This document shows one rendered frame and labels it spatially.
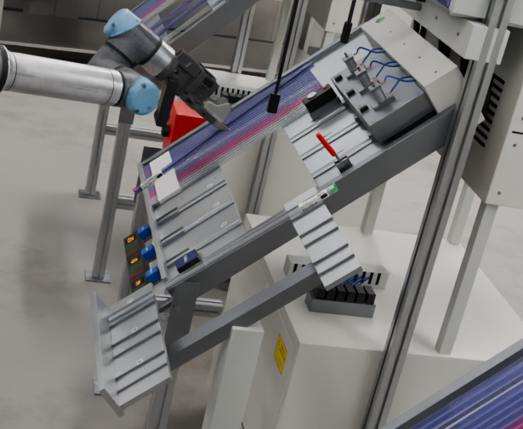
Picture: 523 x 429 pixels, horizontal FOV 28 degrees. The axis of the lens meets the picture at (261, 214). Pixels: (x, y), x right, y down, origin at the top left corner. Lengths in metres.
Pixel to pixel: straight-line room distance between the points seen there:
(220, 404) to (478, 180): 0.77
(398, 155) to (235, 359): 0.56
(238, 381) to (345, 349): 0.45
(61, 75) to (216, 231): 0.50
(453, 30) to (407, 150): 0.26
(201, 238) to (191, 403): 0.97
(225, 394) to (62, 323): 1.55
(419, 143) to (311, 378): 0.59
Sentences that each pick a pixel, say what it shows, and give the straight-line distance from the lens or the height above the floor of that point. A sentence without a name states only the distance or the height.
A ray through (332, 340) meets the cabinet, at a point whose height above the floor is 0.62.
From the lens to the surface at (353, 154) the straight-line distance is 2.29.
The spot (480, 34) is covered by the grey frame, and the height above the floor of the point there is 1.36.
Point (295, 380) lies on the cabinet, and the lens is 2.42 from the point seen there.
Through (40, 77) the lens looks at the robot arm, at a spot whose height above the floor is 1.12.
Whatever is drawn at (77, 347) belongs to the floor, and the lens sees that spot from 3.39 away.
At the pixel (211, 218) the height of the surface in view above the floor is 0.81.
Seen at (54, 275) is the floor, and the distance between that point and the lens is 3.80.
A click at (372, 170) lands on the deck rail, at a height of 1.04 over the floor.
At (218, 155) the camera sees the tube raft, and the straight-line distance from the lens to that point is 2.63.
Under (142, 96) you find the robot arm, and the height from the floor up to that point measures 1.09.
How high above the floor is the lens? 1.73
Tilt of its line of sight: 22 degrees down
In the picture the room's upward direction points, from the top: 13 degrees clockwise
